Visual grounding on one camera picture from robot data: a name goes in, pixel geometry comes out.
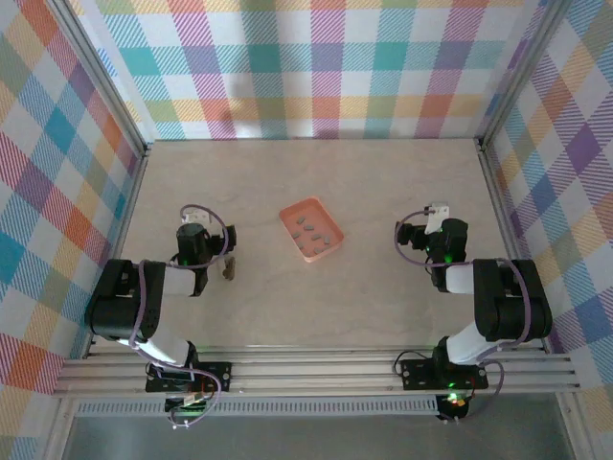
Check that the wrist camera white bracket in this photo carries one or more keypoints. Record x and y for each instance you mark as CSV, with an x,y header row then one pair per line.
x,y
437,215
196,218

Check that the orange plastic tray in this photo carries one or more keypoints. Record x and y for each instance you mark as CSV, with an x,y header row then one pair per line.
x,y
311,213

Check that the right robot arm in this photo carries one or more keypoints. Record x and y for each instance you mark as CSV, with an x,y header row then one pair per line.
x,y
507,306

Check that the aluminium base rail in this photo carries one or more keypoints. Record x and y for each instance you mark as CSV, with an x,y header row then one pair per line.
x,y
311,374

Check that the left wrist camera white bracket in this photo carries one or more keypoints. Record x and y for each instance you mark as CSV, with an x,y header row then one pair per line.
x,y
196,218

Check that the aluminium side rail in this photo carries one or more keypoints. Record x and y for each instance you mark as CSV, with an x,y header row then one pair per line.
x,y
120,239
505,215

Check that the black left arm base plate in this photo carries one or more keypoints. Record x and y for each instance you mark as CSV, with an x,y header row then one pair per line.
x,y
218,376

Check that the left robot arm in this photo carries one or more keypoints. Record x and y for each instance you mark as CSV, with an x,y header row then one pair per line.
x,y
120,311

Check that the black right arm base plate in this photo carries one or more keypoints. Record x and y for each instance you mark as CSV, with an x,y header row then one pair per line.
x,y
416,376

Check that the aluminium frame post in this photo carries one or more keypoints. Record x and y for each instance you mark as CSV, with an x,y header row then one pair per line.
x,y
519,72
107,81

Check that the black controller board green light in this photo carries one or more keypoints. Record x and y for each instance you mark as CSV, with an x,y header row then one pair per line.
x,y
189,407
457,405

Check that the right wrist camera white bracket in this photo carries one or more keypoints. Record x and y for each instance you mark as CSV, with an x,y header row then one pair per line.
x,y
437,215

